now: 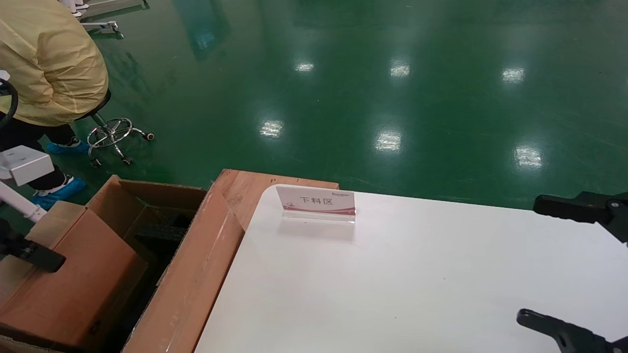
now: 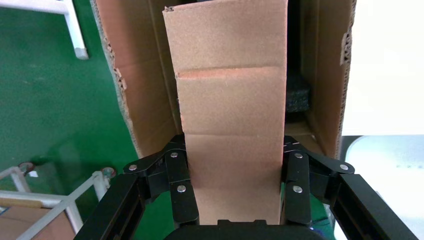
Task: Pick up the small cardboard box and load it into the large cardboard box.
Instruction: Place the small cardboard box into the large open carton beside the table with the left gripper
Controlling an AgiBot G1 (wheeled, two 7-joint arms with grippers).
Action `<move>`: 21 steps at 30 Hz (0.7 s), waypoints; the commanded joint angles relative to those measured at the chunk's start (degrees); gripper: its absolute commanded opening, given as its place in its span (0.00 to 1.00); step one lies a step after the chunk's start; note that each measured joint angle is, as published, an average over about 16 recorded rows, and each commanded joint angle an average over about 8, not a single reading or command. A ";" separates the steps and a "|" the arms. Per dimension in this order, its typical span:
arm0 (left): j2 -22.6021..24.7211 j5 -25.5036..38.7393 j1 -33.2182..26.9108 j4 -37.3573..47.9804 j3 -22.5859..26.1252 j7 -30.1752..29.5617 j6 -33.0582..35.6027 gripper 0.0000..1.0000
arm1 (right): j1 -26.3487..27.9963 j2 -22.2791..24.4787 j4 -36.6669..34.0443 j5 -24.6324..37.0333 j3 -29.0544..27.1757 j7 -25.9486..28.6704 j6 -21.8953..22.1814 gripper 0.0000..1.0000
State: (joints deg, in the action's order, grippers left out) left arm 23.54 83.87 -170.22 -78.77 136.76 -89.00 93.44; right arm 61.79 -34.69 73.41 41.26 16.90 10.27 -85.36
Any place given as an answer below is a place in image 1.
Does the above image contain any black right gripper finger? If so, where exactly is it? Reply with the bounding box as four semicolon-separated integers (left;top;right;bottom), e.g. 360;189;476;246
533;191;628;243
516;309;628;353

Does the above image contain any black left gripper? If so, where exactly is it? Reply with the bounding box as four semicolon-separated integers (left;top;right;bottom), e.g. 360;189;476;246
0;217;67;274

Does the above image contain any small cardboard box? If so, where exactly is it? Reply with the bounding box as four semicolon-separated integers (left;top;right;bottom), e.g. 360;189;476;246
0;200;149;350

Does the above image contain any large cardboard box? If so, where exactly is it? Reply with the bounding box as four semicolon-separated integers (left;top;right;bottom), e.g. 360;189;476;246
0;174;246;353

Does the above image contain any blue shoe cover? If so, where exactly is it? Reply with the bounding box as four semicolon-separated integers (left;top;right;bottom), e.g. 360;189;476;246
47;137;91;156
32;176;86;211

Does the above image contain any black foam block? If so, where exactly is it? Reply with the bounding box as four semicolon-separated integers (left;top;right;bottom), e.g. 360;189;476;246
135;208;189;243

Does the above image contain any black stool with chrome base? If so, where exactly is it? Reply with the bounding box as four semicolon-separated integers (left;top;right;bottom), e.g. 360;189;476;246
74;91;155;168

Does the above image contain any person in yellow coat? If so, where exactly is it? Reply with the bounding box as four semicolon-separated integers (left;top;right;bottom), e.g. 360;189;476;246
0;0;111;192

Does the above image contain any acrylic sign with red card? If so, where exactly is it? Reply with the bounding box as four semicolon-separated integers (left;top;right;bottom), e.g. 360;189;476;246
276;185;357;226

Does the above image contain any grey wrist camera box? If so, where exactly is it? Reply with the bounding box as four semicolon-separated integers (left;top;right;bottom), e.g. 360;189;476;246
0;146;54;187

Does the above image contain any thick black cable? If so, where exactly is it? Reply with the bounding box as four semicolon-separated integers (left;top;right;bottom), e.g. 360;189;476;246
0;78;19;130

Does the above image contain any white metal equipment frame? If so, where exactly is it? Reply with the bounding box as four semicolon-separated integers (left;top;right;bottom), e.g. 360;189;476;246
64;0;150;40

